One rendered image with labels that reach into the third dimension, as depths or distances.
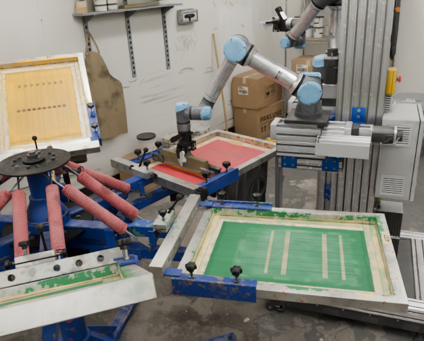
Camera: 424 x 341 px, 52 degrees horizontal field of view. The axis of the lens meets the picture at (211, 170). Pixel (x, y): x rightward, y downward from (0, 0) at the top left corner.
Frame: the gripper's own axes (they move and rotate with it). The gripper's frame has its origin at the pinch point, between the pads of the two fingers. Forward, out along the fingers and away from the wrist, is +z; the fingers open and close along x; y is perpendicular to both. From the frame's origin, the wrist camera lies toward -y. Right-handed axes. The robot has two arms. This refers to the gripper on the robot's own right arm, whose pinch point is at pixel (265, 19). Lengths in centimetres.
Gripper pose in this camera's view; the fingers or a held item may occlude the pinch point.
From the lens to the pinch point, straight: 329.5
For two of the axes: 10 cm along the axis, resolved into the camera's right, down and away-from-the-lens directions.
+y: 1.5, 8.6, 4.8
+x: 7.1, -4.4, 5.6
